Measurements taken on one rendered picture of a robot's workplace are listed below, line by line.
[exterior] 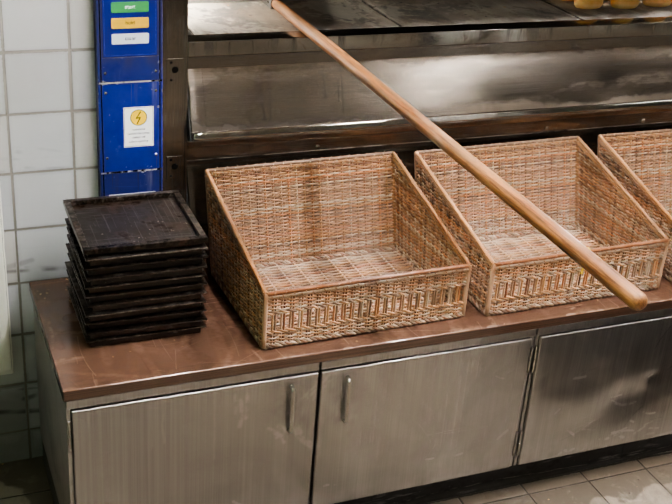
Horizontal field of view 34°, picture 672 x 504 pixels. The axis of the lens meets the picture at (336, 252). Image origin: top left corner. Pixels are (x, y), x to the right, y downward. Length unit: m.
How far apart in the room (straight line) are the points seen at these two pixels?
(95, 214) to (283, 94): 0.60
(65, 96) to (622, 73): 1.63
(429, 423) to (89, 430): 0.88
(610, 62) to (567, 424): 1.07
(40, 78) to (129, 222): 0.41
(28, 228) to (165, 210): 0.38
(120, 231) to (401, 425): 0.87
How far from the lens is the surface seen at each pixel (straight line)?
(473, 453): 3.04
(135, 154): 2.83
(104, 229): 2.62
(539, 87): 3.27
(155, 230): 2.61
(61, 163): 2.84
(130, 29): 2.73
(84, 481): 2.65
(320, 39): 2.79
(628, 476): 3.39
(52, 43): 2.73
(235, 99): 2.89
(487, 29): 3.12
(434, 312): 2.78
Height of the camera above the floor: 1.96
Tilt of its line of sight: 27 degrees down
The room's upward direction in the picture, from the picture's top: 4 degrees clockwise
